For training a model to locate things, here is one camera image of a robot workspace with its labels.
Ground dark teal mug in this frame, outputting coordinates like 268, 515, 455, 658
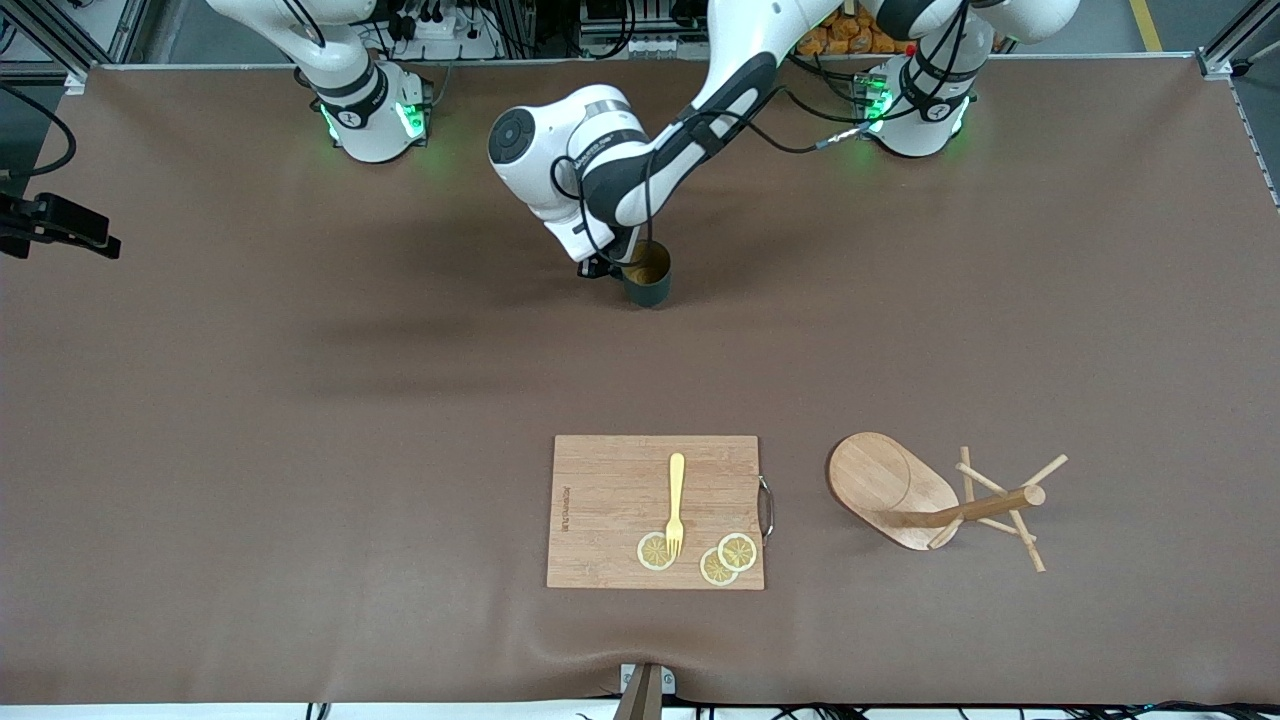
619, 239, 674, 309

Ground wooden mug rack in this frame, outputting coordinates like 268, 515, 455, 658
826, 431, 1070, 575

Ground wooden cutting board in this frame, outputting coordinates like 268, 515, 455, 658
546, 434, 777, 591

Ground yellow plastic fork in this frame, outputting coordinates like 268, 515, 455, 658
665, 453, 688, 559

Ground grey electronics box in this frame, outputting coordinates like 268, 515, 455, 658
578, 0, 716, 59

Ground white power strip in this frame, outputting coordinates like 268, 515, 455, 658
398, 8, 501, 62

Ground orange snack bags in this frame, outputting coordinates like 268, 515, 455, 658
797, 0, 911, 57

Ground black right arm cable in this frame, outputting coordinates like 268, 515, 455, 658
0, 84, 78, 183

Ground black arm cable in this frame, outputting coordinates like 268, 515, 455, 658
548, 0, 971, 271
0, 84, 78, 183

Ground aluminium frame post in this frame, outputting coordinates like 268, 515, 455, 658
0, 0, 153, 79
1195, 0, 1280, 83

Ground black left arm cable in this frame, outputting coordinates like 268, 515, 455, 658
548, 0, 971, 271

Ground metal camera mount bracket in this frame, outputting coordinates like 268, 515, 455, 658
612, 662, 678, 720

